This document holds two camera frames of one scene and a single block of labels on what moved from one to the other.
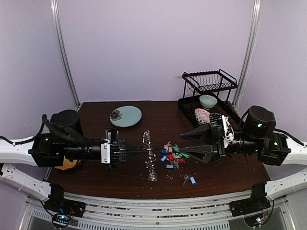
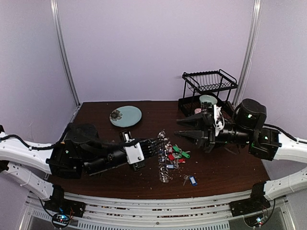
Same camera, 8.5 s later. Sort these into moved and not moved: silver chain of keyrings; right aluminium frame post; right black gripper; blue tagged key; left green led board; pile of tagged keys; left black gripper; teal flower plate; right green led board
Moved: left black gripper; silver chain of keyrings; right black gripper
Not moved: right green led board; left green led board; teal flower plate; right aluminium frame post; pile of tagged keys; blue tagged key
